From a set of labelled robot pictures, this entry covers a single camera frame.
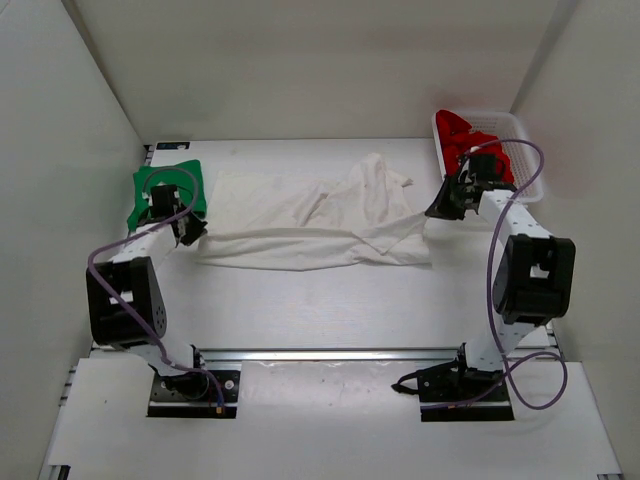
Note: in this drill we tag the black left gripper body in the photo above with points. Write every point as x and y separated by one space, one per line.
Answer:
181 210

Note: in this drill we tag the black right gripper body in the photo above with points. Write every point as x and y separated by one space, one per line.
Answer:
465 188

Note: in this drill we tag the green t-shirt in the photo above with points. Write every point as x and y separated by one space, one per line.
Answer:
188 176

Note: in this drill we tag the white t-shirt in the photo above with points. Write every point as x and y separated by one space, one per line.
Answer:
302 223

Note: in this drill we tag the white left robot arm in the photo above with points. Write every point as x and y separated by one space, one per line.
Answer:
126 307

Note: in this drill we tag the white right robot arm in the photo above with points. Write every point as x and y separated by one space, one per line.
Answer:
530 271

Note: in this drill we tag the dark table label sticker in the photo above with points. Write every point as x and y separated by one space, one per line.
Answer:
170 146

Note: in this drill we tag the red t-shirt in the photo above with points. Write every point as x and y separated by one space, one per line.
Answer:
456 136

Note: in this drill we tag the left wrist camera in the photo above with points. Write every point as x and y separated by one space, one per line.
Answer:
147 198

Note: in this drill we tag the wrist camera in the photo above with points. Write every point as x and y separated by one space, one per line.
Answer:
463 173
147 198

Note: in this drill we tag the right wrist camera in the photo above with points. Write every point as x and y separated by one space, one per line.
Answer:
463 173

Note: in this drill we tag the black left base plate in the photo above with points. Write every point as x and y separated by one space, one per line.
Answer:
194 396

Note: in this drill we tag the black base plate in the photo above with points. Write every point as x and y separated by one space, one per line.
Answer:
194 396
446 395

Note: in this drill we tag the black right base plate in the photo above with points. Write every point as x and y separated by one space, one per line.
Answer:
446 395

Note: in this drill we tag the aluminium rail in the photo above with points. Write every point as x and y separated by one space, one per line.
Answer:
328 355

